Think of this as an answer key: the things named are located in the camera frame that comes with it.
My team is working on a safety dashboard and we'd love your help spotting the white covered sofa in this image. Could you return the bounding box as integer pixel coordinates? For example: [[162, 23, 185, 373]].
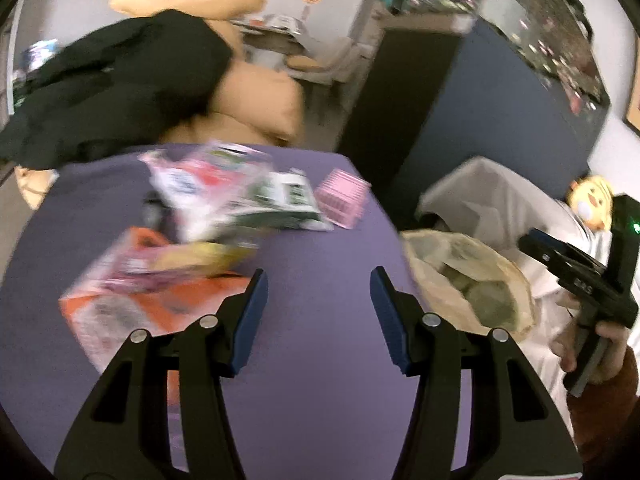
[[416, 157, 611, 426]]

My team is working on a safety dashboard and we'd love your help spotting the dining table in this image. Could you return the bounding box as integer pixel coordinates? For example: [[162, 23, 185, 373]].
[[231, 16, 308, 70]]

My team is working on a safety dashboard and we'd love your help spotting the person right hand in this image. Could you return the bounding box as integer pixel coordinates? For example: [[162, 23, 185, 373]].
[[550, 292, 630, 385]]

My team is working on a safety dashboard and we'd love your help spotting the tan beanbag sofa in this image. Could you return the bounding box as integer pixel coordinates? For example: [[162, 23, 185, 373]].
[[15, 0, 304, 207]]

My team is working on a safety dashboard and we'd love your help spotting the grey dining chair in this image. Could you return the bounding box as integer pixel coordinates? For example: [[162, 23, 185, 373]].
[[284, 37, 362, 125]]

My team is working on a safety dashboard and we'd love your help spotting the glass fish tank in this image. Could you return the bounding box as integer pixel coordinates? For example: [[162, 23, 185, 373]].
[[386, 0, 610, 105]]

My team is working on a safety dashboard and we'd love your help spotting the green white milk pouch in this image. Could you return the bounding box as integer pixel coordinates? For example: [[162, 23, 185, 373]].
[[226, 168, 333, 232]]

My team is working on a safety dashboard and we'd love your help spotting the pink slatted plastic box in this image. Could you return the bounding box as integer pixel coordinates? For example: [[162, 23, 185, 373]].
[[314, 168, 370, 230]]

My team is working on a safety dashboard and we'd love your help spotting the yellow duck plush toy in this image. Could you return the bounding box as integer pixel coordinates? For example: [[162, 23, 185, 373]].
[[566, 176, 614, 231]]

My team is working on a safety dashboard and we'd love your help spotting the orange snack bag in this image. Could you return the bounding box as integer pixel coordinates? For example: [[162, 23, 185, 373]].
[[58, 226, 256, 376]]

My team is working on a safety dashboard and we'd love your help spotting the framed wall picture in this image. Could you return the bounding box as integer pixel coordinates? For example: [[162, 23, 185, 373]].
[[625, 37, 640, 136]]

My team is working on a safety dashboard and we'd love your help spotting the pink yellow snack wrapper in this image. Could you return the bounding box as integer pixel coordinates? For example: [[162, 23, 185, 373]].
[[101, 240, 258, 294]]

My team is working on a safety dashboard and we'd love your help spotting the dark blue cloth cover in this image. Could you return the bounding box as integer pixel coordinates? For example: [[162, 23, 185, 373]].
[[388, 20, 610, 218]]

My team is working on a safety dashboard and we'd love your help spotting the black cabinet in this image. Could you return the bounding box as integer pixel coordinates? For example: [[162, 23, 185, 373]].
[[336, 28, 462, 230]]

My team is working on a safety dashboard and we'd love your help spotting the red sleeve forearm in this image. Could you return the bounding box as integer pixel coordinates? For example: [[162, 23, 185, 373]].
[[567, 348, 639, 479]]

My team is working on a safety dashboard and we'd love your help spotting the beige trash bag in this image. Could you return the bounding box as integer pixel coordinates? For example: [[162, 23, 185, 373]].
[[400, 230, 536, 341]]

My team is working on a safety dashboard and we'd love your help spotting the purple tablecloth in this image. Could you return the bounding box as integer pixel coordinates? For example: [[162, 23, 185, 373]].
[[0, 143, 474, 480]]

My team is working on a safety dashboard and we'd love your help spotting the black jacket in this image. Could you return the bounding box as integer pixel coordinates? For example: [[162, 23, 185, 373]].
[[1, 10, 233, 170]]

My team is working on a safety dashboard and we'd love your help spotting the colourful gift bag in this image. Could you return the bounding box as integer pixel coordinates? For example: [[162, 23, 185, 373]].
[[21, 39, 58, 74]]

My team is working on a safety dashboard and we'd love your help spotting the pink tissue pack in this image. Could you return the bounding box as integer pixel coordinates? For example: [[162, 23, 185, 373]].
[[139, 141, 273, 243]]

